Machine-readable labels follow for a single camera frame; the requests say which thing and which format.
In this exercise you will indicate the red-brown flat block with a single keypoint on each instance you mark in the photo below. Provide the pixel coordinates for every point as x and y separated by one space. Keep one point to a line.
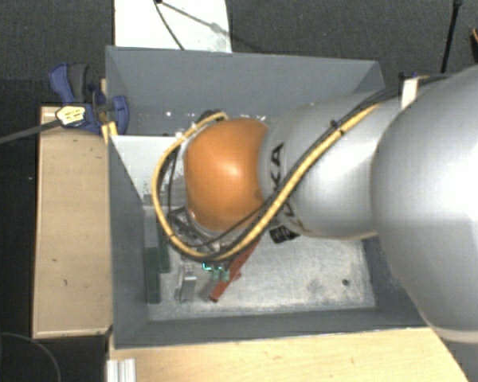
233 271

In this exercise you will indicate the black cylinder on white bracket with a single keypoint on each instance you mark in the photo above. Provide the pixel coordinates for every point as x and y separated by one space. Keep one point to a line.
283 234

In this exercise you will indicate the grey metal bin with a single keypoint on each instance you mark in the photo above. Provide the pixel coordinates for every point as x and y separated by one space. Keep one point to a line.
302 285

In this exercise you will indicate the dark green flat block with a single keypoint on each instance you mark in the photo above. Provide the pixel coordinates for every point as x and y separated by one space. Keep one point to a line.
153 281

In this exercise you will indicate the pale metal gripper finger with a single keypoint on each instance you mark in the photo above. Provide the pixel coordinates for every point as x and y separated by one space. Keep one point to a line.
188 287
206 289

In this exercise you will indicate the pale wood board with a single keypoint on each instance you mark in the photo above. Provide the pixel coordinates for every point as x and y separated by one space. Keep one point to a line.
73 229

